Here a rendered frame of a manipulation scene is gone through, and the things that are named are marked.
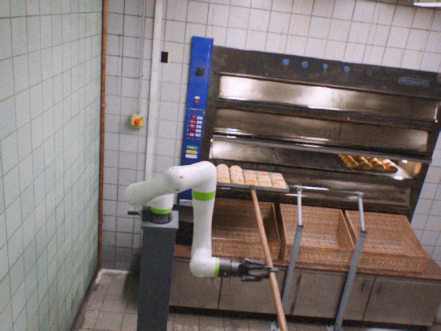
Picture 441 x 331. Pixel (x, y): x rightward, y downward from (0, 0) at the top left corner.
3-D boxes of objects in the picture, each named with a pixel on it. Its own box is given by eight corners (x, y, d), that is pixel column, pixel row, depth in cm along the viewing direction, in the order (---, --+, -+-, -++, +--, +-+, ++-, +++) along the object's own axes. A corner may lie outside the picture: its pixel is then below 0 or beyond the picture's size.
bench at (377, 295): (149, 273, 388) (154, 218, 368) (401, 294, 404) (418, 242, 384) (140, 315, 336) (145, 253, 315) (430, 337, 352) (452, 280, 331)
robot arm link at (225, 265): (217, 282, 201) (219, 265, 198) (216, 267, 212) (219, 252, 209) (229, 283, 201) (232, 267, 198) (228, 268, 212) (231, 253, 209)
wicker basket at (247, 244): (205, 224, 368) (209, 196, 359) (269, 229, 373) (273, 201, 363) (207, 255, 323) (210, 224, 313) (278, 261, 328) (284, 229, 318)
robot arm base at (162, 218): (126, 222, 233) (126, 213, 231) (129, 209, 247) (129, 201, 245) (173, 225, 237) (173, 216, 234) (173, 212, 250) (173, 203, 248)
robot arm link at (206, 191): (186, 161, 203) (202, 167, 194) (207, 157, 211) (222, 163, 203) (185, 196, 208) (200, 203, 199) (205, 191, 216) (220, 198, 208)
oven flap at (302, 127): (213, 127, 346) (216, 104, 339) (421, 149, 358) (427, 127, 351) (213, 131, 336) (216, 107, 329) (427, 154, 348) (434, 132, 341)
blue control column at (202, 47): (182, 189, 567) (198, 24, 491) (193, 191, 568) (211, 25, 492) (170, 276, 387) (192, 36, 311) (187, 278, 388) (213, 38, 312)
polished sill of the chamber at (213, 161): (208, 161, 356) (209, 156, 355) (411, 182, 368) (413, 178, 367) (208, 163, 351) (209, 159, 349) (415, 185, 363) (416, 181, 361)
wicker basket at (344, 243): (273, 229, 373) (278, 202, 363) (335, 236, 377) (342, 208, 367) (282, 261, 328) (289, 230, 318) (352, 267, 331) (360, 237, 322)
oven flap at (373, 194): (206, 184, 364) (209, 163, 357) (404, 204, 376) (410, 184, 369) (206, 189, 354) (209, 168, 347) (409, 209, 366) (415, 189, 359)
